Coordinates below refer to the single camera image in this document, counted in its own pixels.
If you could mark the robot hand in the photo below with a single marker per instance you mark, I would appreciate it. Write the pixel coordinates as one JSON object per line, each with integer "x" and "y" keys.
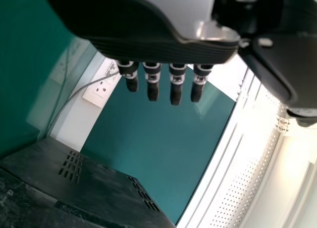
{"x": 138, "y": 27}

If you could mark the black oven with glass door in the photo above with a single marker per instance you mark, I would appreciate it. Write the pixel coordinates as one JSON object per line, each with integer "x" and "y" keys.
{"x": 86, "y": 188}

